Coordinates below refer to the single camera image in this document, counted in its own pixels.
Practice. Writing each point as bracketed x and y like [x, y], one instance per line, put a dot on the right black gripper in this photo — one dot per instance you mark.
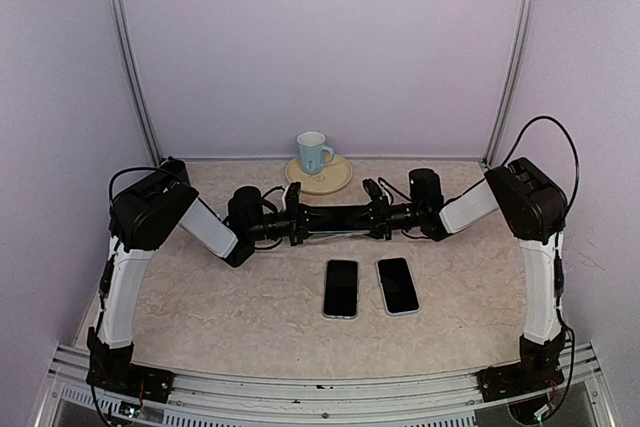
[380, 219]

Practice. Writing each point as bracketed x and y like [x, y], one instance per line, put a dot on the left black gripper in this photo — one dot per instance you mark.
[297, 220]

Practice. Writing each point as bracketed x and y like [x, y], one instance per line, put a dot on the dark phone with teal edge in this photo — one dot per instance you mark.
[341, 210]

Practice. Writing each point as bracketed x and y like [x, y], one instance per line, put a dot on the clear case with white ring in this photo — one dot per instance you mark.
[338, 234]

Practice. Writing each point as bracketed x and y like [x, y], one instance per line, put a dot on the lilac phone case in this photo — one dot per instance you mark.
[400, 315]

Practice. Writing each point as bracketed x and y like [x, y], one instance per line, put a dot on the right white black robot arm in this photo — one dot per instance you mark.
[534, 208]

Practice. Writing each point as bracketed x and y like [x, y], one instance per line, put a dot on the cream round plate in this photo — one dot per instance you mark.
[333, 178]

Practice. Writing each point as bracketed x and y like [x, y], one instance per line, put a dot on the light blue ceramic mug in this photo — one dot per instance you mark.
[314, 154]

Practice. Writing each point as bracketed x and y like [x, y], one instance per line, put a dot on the dark green mug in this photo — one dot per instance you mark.
[176, 167]

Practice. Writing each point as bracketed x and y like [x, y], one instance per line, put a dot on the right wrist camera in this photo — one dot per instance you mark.
[376, 194]

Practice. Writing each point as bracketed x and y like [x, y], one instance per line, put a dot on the aluminium front rail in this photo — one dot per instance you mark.
[195, 398]

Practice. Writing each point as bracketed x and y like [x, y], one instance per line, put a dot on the right aluminium corner post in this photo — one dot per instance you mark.
[517, 54]

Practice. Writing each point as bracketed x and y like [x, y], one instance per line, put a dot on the aluminium corner post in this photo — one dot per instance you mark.
[142, 114]
[517, 54]

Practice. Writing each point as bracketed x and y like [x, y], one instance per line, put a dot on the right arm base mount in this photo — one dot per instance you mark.
[537, 369]

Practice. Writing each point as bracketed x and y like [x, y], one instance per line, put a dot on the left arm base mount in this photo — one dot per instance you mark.
[144, 383]

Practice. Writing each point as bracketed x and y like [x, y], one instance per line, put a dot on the left aluminium corner post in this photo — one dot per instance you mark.
[142, 114]

